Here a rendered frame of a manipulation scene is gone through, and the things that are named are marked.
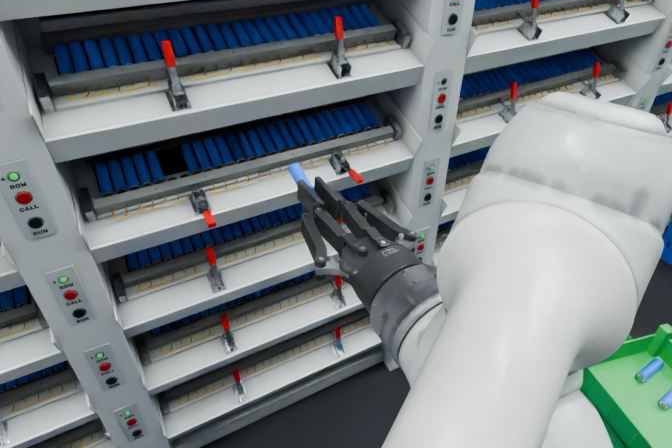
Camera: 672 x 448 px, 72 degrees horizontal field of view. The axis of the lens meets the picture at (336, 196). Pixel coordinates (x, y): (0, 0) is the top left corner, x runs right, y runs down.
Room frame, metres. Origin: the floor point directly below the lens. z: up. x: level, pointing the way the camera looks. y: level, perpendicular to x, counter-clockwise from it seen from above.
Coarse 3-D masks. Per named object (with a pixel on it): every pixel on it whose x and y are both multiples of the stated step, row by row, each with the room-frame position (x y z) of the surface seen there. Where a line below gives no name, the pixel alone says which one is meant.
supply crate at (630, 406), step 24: (648, 336) 0.59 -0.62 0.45; (624, 360) 0.57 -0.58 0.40; (648, 360) 0.57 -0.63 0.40; (600, 384) 0.48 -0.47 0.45; (624, 384) 0.51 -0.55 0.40; (648, 384) 0.51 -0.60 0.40; (600, 408) 0.46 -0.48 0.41; (624, 408) 0.47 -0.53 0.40; (648, 408) 0.47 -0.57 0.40; (624, 432) 0.41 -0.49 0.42; (648, 432) 0.42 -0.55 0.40
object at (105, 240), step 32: (384, 96) 0.91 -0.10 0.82; (256, 128) 0.82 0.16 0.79; (352, 160) 0.78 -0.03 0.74; (384, 160) 0.79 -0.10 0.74; (96, 192) 0.63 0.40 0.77; (224, 192) 0.67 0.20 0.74; (256, 192) 0.68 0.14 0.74; (288, 192) 0.69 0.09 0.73; (96, 224) 0.58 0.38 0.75; (128, 224) 0.58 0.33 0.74; (160, 224) 0.59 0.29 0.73; (192, 224) 0.61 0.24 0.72; (224, 224) 0.64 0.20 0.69; (96, 256) 0.54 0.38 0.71
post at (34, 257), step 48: (0, 48) 0.53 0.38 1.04; (0, 96) 0.52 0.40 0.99; (0, 144) 0.51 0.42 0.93; (0, 192) 0.50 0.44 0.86; (48, 192) 0.52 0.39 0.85; (48, 240) 0.51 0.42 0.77; (48, 288) 0.50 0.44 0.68; (96, 288) 0.53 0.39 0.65; (96, 336) 0.51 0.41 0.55; (96, 384) 0.50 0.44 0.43
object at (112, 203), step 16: (384, 128) 0.84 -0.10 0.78; (320, 144) 0.78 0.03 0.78; (336, 144) 0.78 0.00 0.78; (352, 144) 0.80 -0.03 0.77; (256, 160) 0.72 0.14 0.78; (272, 160) 0.72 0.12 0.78; (288, 160) 0.73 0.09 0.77; (304, 160) 0.75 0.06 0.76; (192, 176) 0.67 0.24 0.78; (208, 176) 0.67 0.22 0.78; (224, 176) 0.68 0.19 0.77; (240, 176) 0.69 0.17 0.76; (272, 176) 0.71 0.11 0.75; (128, 192) 0.62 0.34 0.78; (144, 192) 0.62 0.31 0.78; (160, 192) 0.63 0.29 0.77; (176, 192) 0.64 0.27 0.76; (96, 208) 0.58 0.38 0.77; (112, 208) 0.59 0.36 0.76
